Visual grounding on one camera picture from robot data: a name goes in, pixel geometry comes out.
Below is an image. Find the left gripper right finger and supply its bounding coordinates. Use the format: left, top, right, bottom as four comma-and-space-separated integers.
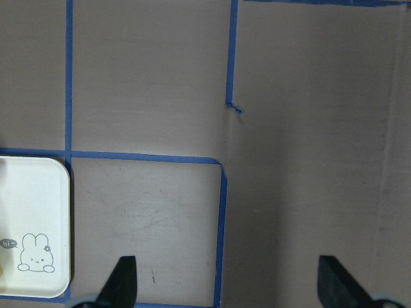
317, 255, 411, 308

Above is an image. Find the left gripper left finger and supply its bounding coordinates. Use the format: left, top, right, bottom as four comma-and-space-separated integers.
71, 255, 137, 308

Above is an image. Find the cream plastic tray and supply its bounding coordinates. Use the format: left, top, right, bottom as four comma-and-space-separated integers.
1, 156, 71, 298

